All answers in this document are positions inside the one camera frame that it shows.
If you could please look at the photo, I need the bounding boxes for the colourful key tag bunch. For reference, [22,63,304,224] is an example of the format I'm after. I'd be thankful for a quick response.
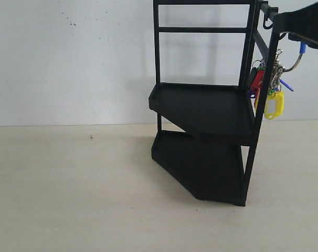
[247,42,306,120]

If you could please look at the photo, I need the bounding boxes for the black two-tier corner rack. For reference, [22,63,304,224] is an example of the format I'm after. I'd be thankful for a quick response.
[149,1,280,206]

